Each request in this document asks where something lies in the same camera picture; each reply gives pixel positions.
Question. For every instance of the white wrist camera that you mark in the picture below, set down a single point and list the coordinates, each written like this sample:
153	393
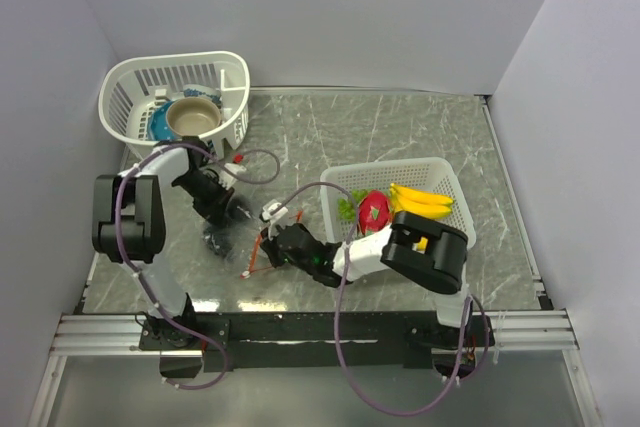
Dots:
275	218
230	172

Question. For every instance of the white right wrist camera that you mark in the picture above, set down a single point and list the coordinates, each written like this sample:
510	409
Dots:
275	218

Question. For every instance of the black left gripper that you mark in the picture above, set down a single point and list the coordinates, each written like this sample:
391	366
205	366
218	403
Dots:
215	208

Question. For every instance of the clear zip top bag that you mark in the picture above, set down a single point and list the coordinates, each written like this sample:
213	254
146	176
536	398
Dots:
246	239

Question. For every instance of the aluminium frame rail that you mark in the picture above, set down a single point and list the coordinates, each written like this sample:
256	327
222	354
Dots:
119	334

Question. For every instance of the green fake grapes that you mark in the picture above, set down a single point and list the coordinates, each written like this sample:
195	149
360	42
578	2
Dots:
346	209

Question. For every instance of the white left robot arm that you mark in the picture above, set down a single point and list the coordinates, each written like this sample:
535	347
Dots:
128	226

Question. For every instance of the red fake apple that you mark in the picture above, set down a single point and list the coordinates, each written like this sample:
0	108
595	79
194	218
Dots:
374	213

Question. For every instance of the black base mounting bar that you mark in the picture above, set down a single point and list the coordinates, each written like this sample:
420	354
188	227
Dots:
252	340

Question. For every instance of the yellow fake banana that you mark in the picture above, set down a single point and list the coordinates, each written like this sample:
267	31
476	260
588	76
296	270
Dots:
425	204

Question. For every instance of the blue plate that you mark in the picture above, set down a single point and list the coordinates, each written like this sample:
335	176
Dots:
157	126

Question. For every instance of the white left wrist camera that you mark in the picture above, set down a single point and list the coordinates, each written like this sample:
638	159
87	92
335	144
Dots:
230	172

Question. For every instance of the white perforated tray basket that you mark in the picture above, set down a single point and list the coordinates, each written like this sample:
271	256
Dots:
430	174

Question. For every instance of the dark fake grapes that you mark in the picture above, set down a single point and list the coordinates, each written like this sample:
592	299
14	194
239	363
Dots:
218	234

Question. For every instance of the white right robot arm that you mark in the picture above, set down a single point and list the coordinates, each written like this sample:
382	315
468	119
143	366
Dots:
429	253

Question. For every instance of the blue patterned white dish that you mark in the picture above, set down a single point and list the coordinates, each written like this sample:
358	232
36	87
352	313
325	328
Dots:
195	90

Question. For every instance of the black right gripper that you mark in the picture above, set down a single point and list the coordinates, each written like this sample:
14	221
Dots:
269	246

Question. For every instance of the beige bowl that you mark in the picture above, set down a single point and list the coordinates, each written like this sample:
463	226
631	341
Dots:
193	116

